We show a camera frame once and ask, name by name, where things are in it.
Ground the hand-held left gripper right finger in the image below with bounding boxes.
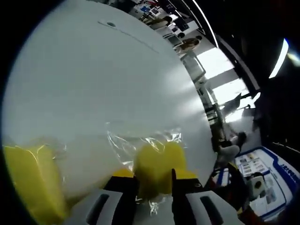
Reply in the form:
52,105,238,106
171,168,245,225

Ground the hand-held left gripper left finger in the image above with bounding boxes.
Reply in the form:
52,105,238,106
63,168,140,225

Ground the small yellow silicone block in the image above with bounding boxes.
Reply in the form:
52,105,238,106
106,121,188,215

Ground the large yellow silicone block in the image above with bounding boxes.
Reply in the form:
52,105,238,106
2,143,69,225

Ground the bright ceiling light strip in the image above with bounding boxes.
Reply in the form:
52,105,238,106
268,38,289,79

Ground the wall poster with blue border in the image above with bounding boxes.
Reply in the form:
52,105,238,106
234,146,300,222

